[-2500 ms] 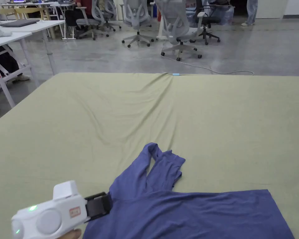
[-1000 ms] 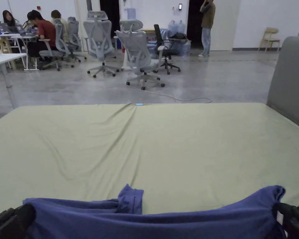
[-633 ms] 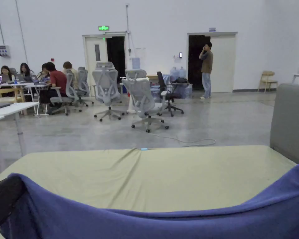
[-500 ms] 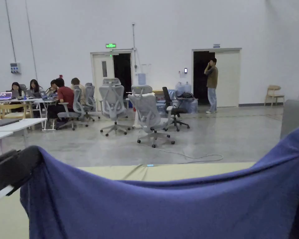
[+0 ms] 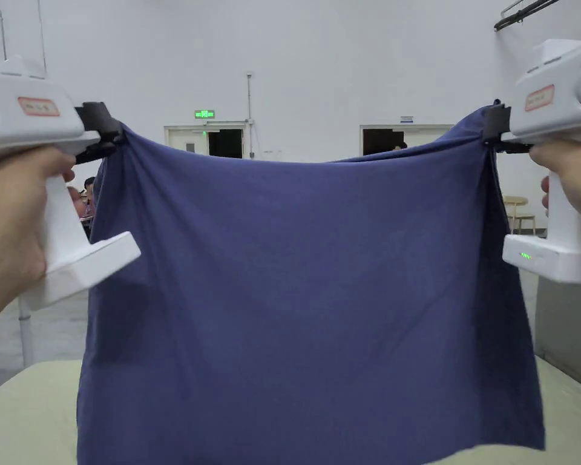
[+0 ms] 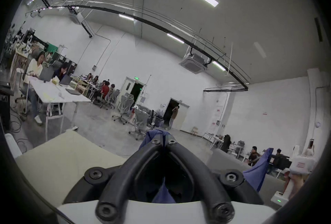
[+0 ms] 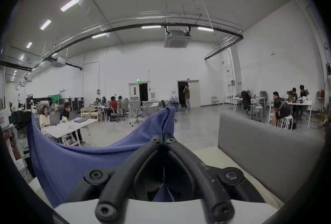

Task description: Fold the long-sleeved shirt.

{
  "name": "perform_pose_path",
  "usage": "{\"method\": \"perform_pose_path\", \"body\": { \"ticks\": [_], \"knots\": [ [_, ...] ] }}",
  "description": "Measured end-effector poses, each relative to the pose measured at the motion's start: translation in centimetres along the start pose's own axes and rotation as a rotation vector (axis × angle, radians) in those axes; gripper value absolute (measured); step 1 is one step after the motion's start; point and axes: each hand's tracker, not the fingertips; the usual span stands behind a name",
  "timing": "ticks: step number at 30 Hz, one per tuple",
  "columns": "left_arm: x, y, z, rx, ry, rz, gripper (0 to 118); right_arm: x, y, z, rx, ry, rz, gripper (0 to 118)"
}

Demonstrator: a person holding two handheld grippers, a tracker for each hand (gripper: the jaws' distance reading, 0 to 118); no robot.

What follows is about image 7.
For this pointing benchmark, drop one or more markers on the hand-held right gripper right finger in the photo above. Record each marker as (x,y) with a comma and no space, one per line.
(204,181)

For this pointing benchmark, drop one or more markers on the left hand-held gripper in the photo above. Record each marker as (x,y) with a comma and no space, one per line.
(22,168)

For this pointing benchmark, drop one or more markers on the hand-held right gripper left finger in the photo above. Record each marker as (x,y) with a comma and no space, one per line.
(121,181)

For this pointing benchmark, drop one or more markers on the blue shirt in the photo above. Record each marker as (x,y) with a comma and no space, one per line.
(77,166)

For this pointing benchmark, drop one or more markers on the bed with white sheet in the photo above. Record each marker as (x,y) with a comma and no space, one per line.
(212,156)

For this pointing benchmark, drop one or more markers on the white long table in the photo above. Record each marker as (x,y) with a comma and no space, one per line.
(67,127)

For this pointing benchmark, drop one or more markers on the dark cabinet row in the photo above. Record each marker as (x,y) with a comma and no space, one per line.
(75,102)

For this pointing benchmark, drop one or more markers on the grey office chair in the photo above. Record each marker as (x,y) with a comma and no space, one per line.
(135,109)

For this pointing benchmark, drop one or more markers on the group of people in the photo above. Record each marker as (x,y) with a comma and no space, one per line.
(113,105)

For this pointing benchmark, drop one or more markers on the yellow chair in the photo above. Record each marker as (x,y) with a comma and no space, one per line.
(215,100)

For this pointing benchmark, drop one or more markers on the black office chair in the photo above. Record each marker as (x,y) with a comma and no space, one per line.
(247,101)

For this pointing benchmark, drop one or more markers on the white stool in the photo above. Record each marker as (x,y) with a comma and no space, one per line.
(286,122)

